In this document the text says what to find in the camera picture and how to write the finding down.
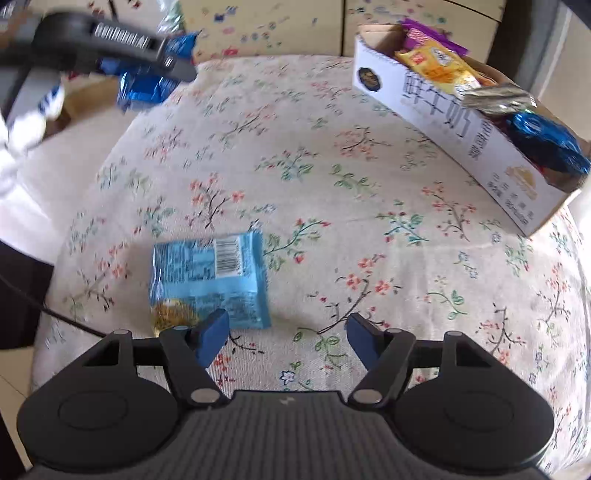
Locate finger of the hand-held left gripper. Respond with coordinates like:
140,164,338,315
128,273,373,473
151,42,198,83

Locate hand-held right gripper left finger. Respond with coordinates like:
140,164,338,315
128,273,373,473
82,307,232,410

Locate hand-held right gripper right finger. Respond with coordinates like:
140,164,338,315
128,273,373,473
344,312,505,411

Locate blue foil snack packet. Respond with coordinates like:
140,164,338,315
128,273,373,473
505,111,591,178
115,31,202,112

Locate light blue snack packet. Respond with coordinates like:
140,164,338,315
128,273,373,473
148,230,272,335

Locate cardboard box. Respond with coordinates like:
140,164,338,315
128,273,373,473
353,21,591,238

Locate purple snack packet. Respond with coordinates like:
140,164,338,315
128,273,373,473
402,18,467,56

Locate small yellow snack packet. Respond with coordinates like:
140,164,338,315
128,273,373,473
394,39,481,100

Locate silver foil packet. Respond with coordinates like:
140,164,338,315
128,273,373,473
462,83,539,116

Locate beige cabinet with stickers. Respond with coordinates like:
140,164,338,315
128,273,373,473
178,0,506,65

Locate floral tablecloth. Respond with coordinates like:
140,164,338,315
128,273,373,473
30,53,587,476

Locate thin black cable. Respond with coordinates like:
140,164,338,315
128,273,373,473
0,274,109,339

